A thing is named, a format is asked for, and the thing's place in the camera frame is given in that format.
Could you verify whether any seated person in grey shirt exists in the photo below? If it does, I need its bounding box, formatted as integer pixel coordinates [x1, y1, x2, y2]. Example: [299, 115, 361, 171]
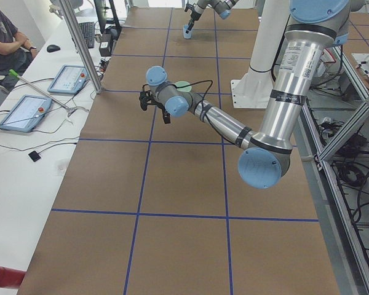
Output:
[0, 10, 39, 91]

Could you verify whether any blue teach pendant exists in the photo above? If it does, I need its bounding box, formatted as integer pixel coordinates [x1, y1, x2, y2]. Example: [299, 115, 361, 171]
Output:
[47, 65, 89, 95]
[0, 95, 52, 133]

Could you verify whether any small black square pad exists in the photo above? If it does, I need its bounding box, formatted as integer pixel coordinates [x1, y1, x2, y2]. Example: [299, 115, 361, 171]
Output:
[28, 151, 41, 162]

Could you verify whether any red cylinder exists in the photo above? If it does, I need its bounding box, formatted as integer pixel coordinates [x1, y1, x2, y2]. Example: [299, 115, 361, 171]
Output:
[0, 266, 26, 289]

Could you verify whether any black power adapter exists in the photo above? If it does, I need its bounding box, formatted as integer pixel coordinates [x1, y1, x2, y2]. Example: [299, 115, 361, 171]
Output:
[99, 34, 113, 57]

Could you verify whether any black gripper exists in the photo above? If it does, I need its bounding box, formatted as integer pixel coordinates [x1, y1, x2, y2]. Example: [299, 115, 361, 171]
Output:
[184, 2, 203, 33]
[139, 90, 171, 124]

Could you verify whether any near blue teach pendant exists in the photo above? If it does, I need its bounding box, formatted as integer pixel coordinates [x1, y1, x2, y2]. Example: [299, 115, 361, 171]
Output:
[0, 95, 52, 133]

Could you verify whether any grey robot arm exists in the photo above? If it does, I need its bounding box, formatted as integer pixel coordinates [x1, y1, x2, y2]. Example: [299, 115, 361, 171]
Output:
[140, 1, 353, 189]
[184, 0, 238, 34]

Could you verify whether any aluminium frame rail structure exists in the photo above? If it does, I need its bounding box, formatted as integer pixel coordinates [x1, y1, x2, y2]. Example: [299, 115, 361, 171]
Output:
[295, 12, 369, 295]

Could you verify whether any aluminium frame post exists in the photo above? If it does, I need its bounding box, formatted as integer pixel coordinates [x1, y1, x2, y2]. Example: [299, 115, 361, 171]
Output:
[59, 0, 102, 94]

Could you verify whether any light blue plastic cup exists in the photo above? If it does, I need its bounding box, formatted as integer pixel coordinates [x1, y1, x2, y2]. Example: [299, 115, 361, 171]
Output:
[183, 25, 192, 39]

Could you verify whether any green tipped metal rod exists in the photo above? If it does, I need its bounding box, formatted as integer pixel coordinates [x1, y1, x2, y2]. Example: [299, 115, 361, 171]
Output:
[9, 69, 77, 117]

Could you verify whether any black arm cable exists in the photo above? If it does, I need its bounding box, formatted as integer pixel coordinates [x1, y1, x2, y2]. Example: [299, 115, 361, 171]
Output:
[172, 79, 213, 108]

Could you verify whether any mint green bowl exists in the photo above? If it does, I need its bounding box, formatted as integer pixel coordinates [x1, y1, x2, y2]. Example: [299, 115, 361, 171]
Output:
[174, 81, 192, 92]

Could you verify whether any bundle of black floor cables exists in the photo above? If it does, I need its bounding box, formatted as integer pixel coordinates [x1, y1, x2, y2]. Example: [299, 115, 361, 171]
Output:
[328, 128, 369, 225]

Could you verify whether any far blue teach pendant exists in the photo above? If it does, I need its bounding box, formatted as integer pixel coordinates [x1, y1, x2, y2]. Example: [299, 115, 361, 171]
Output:
[47, 65, 89, 95]

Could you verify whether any white metal pedestal base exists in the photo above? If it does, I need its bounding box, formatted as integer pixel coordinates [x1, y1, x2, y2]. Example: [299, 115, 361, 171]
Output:
[229, 0, 292, 109]

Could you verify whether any white side table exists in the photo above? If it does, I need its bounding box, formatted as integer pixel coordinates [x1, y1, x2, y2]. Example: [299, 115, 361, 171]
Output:
[0, 7, 130, 295]

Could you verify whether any black keyboard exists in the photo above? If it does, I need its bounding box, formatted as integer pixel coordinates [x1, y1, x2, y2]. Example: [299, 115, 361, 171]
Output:
[78, 22, 95, 49]

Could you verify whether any black computer mouse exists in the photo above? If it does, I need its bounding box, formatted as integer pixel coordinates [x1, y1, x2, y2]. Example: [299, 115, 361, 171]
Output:
[46, 44, 61, 53]

